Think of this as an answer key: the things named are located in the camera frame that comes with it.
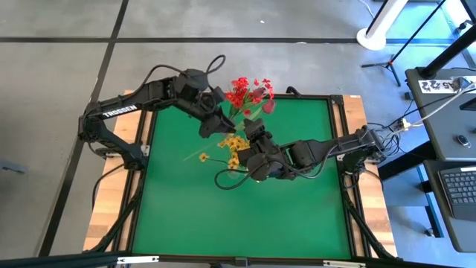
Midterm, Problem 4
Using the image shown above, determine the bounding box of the yellow artificial flower bunch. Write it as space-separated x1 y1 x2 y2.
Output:
199 147 251 170
182 134 251 162

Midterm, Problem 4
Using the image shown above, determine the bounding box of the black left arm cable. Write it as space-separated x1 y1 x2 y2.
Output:
139 54 227 98

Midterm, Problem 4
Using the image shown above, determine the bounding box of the white pillar base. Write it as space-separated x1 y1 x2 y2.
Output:
356 0 410 52

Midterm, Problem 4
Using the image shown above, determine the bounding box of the silver bracket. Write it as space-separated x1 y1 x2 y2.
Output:
116 255 160 266
321 260 367 268

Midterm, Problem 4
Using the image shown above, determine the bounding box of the black left base cable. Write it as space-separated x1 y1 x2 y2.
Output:
91 162 127 211

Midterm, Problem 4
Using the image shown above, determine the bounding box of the red artificial flower bunch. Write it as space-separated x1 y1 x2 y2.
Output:
225 77 277 120

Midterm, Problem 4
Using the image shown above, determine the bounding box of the white cable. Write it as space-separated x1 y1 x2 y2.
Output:
390 82 476 132

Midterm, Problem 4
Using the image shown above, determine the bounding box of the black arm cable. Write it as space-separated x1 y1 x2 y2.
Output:
139 54 227 98
213 163 268 191

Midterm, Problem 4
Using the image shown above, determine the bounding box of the black keyboard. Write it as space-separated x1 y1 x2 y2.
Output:
437 166 476 221

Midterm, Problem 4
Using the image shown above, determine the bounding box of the black cable bundle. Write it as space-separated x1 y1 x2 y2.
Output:
366 107 414 150

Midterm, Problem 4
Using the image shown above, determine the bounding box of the black diagonal frame strut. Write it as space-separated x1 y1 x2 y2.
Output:
340 182 397 260
89 178 144 256

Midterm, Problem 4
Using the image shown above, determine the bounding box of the black bar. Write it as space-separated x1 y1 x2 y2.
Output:
0 250 131 268

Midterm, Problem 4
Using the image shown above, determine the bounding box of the clear glass vase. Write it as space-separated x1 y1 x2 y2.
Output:
227 165 245 180

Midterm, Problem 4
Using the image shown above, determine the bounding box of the black table clamp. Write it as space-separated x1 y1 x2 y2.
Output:
95 147 123 160

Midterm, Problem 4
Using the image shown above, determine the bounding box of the black device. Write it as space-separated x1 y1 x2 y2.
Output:
459 96 476 112

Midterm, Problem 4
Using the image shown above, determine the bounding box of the black floor tape line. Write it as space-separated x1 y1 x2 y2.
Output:
36 0 130 258

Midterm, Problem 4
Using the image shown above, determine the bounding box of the black tripod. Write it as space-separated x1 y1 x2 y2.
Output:
360 0 447 87

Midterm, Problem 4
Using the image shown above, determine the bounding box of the black desk foot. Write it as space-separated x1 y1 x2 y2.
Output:
377 141 436 182

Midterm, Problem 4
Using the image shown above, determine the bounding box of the black aluminium table frame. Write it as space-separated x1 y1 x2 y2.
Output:
111 90 373 268

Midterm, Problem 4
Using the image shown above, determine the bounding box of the white paper label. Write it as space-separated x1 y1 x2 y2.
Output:
417 78 457 95

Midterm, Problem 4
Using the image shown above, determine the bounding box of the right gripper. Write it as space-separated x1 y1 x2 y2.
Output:
242 118 279 158

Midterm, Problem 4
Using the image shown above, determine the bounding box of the black pole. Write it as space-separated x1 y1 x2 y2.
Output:
418 22 476 80

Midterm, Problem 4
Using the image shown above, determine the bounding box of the green table mat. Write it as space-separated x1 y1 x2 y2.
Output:
130 95 353 261

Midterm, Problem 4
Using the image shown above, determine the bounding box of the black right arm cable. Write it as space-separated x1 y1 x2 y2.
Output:
213 163 268 191

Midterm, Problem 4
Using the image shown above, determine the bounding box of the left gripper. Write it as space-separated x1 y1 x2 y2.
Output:
188 91 237 140

